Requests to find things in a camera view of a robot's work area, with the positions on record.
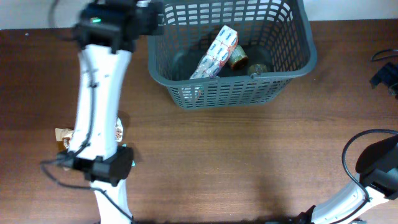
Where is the silver tin can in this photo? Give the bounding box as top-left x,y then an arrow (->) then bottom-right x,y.
248,63 -> 269,76

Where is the teal wet wipes packet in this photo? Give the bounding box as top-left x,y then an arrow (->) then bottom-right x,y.
122,144 -> 136,167

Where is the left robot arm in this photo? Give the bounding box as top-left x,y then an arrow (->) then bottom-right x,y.
40,1 -> 164,223

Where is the Kleenex tissue multipack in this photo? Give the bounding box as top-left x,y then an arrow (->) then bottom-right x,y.
190,25 -> 238,80

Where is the green lid glass jar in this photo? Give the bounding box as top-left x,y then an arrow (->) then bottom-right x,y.
228,45 -> 248,70

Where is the beige snack bag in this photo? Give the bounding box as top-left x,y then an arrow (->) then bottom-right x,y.
55,116 -> 124,152

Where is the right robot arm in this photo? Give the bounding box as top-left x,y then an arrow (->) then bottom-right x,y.
289,129 -> 397,224

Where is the grey plastic shopping basket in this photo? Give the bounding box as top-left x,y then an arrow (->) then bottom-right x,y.
147,0 -> 317,110

